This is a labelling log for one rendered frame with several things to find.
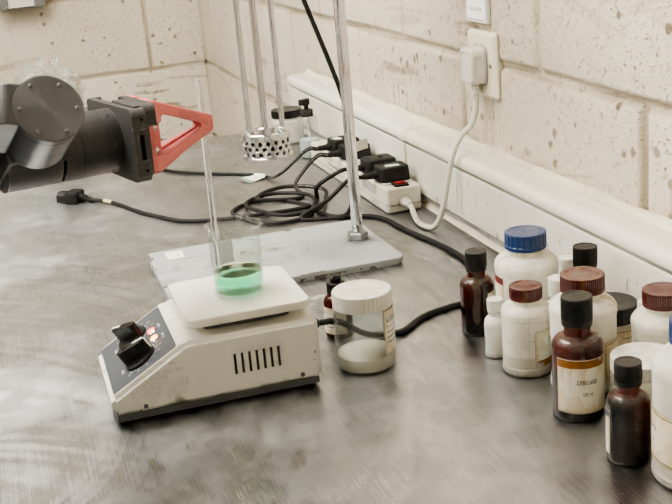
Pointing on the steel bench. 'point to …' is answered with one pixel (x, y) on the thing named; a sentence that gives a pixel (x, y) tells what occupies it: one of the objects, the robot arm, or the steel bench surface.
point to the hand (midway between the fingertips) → (202, 123)
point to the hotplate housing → (222, 363)
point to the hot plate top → (194, 307)
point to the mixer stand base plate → (286, 255)
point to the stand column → (348, 123)
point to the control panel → (119, 377)
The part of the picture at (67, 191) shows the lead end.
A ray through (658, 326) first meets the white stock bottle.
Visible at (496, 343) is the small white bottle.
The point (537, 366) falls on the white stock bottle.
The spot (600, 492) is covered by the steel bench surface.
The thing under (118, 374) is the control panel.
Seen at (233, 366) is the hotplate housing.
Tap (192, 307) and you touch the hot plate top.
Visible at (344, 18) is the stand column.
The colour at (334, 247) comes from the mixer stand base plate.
